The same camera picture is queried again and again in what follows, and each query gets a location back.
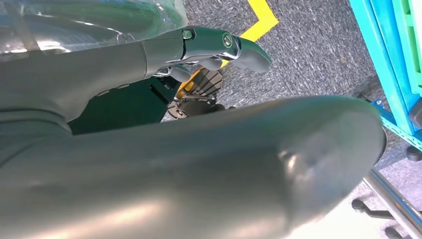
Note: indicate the blue metal shelf rack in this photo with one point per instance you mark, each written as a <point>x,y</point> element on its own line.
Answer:
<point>372,33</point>

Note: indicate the dark robot leg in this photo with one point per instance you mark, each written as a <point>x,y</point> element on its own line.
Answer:
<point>125,109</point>

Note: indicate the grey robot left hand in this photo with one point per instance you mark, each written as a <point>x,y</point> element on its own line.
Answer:
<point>197,171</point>

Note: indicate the green plastic crate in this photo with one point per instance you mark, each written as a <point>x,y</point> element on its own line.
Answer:
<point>412,39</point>

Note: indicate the yellow floor tape square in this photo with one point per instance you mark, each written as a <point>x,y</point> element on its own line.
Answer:
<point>260,26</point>

